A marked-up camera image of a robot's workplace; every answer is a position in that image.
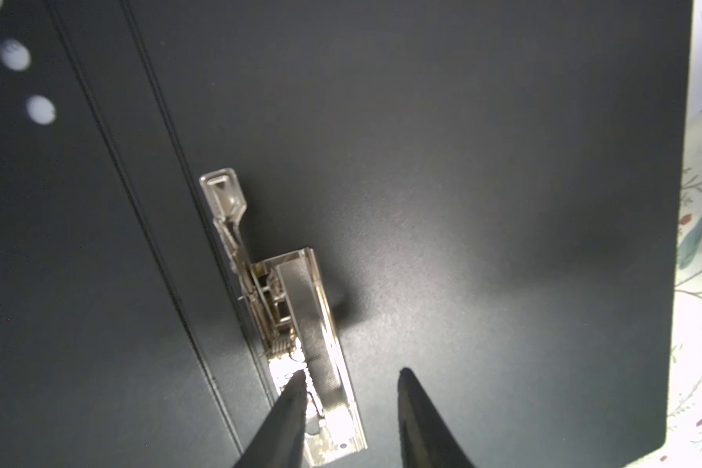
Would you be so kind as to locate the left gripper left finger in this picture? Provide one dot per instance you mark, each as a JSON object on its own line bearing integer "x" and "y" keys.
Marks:
{"x": 279, "y": 441}

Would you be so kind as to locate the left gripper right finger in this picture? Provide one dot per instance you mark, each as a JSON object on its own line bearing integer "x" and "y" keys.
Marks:
{"x": 425, "y": 438}

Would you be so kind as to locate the beige black clip folder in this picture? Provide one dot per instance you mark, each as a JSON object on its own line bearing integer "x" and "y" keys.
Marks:
{"x": 491, "y": 190}

